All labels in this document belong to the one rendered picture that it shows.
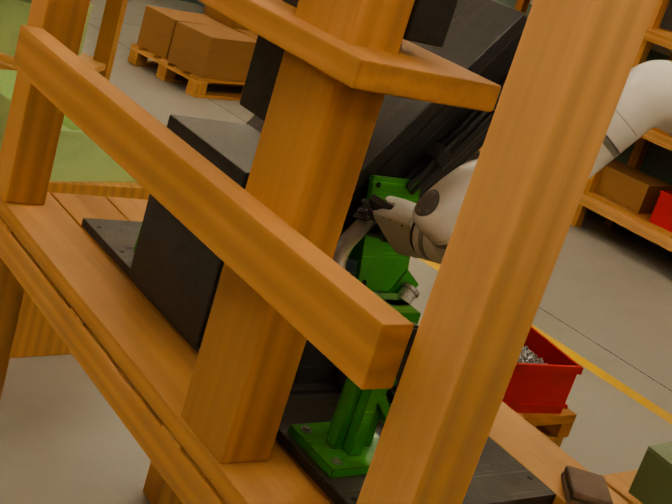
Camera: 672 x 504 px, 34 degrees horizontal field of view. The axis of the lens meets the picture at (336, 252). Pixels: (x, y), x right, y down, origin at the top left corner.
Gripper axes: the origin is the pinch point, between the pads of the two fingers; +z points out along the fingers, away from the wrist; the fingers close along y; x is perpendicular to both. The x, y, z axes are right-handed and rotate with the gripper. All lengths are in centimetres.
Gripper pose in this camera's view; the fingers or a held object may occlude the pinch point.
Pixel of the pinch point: (370, 220)
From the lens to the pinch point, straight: 192.4
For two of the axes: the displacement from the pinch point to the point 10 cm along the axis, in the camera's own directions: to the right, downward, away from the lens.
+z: -6.0, -1.7, 7.8
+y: -4.6, -7.2, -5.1
